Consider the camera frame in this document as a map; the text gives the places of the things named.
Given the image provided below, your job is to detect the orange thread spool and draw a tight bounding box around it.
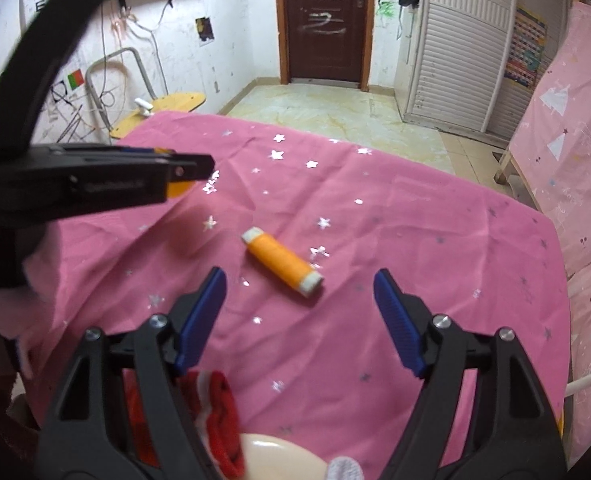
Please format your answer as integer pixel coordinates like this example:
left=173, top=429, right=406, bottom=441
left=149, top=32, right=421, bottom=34
left=241, top=226, right=324, bottom=297

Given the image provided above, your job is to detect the yellow plastic funnel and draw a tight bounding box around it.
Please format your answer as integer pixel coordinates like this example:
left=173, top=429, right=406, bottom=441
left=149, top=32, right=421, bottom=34
left=154, top=148, right=195, bottom=200

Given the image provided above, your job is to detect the right gloved hand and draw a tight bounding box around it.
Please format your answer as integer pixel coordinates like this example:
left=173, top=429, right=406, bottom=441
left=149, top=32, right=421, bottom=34
left=325, top=456, right=365, bottom=480

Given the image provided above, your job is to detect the red striped knit sock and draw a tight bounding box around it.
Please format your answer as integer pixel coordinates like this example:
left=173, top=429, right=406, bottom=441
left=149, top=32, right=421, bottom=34
left=123, top=370, right=246, bottom=479

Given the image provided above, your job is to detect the pink star tablecloth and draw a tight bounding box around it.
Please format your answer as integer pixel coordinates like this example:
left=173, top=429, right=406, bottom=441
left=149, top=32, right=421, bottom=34
left=26, top=113, right=570, bottom=479

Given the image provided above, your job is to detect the cream plastic dome lid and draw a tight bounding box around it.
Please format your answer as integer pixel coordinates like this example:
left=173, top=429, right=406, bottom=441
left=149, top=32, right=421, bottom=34
left=240, top=434, right=327, bottom=480

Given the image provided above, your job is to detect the white metal chair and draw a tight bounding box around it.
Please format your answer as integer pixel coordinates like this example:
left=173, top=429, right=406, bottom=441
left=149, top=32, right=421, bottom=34
left=565, top=373, right=591, bottom=398

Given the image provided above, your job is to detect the yellow wooden stool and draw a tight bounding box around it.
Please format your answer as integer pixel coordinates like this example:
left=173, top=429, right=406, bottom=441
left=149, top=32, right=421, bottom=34
left=109, top=92, right=207, bottom=140

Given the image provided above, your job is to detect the pink bed curtain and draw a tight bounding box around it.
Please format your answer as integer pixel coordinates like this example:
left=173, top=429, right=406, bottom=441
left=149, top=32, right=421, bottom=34
left=505, top=1, right=591, bottom=466

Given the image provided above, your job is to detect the white slatted wardrobe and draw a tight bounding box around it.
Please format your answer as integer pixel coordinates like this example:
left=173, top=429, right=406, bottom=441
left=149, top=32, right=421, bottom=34
left=401, top=0, right=549, bottom=142

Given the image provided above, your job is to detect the dark brown door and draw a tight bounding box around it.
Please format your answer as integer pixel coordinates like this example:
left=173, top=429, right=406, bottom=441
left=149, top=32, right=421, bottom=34
left=276, top=0, right=375, bottom=91

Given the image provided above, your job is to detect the colourful wall chart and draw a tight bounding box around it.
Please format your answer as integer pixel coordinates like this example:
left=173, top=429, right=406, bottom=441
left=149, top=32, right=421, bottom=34
left=504, top=6, right=547, bottom=90

